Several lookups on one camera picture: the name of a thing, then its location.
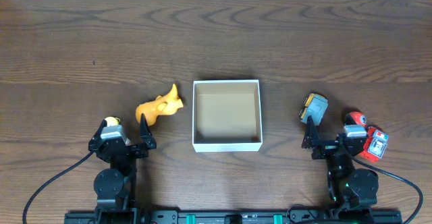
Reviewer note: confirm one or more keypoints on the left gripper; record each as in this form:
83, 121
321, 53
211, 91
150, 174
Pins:
133, 149

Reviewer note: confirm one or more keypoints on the yellow white toy ball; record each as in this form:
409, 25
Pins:
112, 121

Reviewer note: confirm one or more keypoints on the yellow grey toy truck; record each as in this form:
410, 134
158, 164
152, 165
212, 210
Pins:
315, 106

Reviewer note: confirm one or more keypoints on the red toy car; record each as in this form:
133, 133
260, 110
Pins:
375, 145

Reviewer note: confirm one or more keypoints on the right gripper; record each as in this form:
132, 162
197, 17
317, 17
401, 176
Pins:
312, 140

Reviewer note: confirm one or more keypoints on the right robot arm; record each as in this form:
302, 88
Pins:
350, 188

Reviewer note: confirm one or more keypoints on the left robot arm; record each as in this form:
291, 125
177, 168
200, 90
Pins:
116, 186

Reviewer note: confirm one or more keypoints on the orange toy rhino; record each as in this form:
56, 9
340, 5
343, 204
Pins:
162, 105

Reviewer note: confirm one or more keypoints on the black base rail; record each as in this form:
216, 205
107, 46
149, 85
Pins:
293, 215

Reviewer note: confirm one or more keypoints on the red toy ball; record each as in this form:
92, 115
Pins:
361, 119

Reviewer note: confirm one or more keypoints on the white cardboard box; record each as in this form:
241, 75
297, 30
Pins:
226, 116

